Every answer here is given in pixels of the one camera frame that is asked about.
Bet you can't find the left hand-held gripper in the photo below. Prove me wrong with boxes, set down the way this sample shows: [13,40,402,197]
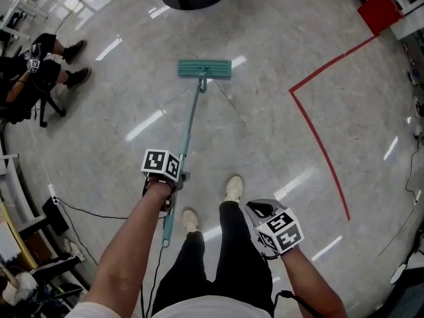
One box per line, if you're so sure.
[140,148,192,212]

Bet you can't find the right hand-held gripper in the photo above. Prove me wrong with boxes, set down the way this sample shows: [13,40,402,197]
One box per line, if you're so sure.
[245,199,305,260]

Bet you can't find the teal mop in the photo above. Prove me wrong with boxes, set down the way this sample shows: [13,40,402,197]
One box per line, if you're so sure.
[161,59,232,248]

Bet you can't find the person's left forearm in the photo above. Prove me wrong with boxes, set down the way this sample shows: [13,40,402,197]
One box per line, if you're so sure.
[81,179,173,318]

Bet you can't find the person's right forearm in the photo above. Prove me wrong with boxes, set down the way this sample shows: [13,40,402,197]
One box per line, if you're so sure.
[280,243,348,318]

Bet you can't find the person's right shoe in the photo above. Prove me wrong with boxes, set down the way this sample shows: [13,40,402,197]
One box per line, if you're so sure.
[224,175,244,202]

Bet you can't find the person's shoe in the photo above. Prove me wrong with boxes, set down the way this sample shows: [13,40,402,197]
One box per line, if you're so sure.
[182,209,199,234]
[224,175,244,202]

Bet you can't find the person's left shoe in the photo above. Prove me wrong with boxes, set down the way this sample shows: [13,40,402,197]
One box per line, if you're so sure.
[182,209,199,234]

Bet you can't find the person's black trousers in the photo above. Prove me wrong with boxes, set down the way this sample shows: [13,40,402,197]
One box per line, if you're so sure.
[150,200,276,318]

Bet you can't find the white printed t-shirt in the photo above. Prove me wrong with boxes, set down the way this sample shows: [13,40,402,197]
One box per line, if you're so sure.
[64,295,272,318]

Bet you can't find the black stand base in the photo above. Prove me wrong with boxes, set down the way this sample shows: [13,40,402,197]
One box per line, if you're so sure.
[42,196,70,237]

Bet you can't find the black office chair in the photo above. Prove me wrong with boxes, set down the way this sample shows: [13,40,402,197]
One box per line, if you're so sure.
[0,91,66,129]

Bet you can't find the white curved desk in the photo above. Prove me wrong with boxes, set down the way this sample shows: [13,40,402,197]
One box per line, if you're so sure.
[0,154,90,297]

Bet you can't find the dark monitor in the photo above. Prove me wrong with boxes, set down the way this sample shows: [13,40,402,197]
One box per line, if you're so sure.
[374,266,424,318]

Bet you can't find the wooden desk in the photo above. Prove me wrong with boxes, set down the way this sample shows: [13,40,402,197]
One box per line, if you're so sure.
[0,203,37,268]

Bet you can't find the red box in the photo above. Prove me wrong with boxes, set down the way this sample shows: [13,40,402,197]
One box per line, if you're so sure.
[357,0,405,36]

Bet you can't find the black power cable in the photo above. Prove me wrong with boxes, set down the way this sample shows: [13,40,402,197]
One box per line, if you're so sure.
[62,205,99,267]
[54,196,166,220]

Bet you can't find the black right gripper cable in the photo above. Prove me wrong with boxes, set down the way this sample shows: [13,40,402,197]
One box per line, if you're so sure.
[273,290,325,318]

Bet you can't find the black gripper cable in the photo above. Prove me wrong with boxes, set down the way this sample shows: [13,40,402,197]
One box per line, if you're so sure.
[140,215,166,318]
[273,290,325,318]

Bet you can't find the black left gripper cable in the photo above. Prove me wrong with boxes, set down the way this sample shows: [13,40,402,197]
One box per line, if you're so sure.
[140,215,166,318]

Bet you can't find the thin black cable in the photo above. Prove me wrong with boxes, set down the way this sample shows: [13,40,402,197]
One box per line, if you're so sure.
[405,140,424,205]

